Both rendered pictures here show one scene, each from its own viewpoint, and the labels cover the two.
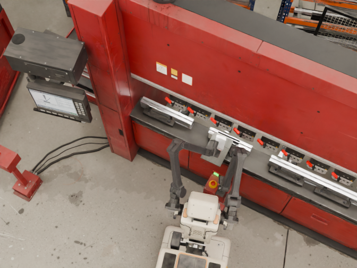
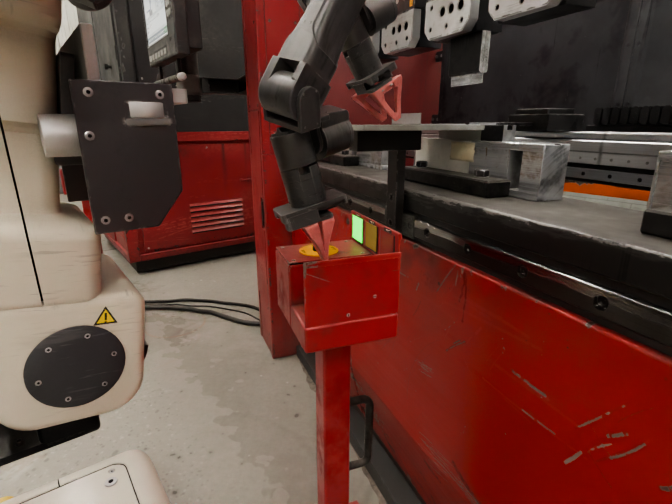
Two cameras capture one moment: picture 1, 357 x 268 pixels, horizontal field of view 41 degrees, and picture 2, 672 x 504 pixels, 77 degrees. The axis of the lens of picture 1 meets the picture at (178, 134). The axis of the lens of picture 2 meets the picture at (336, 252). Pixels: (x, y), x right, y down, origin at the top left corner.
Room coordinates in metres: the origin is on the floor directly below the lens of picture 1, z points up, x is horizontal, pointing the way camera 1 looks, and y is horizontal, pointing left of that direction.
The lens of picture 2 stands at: (0.88, -0.81, 1.00)
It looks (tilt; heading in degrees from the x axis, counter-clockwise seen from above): 17 degrees down; 41
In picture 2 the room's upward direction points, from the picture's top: straight up
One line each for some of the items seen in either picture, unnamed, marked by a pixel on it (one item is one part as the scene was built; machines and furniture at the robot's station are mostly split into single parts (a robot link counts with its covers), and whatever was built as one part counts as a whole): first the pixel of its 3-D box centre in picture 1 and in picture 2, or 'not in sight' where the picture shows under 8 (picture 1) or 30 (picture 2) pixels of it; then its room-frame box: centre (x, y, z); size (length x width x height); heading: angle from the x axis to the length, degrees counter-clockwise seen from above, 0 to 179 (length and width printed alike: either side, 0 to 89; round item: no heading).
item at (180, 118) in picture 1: (167, 112); (355, 148); (2.02, 0.10, 0.92); 0.50 x 0.06 x 0.10; 63
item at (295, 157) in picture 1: (295, 151); not in sight; (1.51, -0.90, 1.26); 0.15 x 0.09 x 0.17; 63
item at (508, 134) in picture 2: (228, 137); (473, 132); (1.75, -0.42, 0.99); 0.20 x 0.03 x 0.03; 63
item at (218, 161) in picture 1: (217, 149); (402, 127); (1.64, -0.32, 1.00); 0.26 x 0.18 x 0.01; 153
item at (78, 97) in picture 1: (62, 99); (171, 12); (1.85, 0.90, 1.42); 0.45 x 0.12 x 0.36; 75
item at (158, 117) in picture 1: (159, 117); (333, 157); (1.99, 0.17, 0.89); 0.30 x 0.05 x 0.03; 63
